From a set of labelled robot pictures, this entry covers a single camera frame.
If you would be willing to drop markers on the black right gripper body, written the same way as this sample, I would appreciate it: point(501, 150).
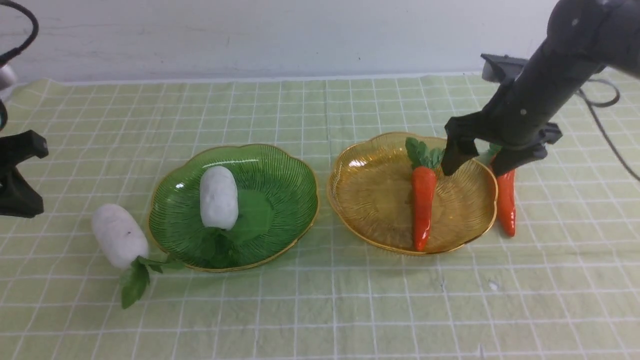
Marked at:
point(515, 117)

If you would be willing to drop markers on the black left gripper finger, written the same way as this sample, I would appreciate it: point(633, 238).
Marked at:
point(17, 198)

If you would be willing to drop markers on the amber glass plate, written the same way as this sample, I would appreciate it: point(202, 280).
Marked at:
point(370, 189)

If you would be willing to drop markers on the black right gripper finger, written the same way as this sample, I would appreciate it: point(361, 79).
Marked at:
point(458, 151)
point(506, 159)

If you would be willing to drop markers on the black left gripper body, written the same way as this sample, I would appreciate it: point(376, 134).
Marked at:
point(20, 147)

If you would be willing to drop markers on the green checkered tablecloth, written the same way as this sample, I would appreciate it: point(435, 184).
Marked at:
point(565, 288)

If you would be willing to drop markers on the orange carrot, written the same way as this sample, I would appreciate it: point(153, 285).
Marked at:
point(505, 206)
point(425, 163)

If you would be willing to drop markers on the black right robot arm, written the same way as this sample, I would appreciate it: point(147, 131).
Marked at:
point(583, 38)

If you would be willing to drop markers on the white radish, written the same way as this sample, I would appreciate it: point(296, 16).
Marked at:
point(218, 205)
point(124, 244)

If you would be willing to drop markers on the green glass plate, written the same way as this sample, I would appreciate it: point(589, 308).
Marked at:
point(278, 202)

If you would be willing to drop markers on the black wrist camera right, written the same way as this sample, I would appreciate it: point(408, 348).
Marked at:
point(497, 68)

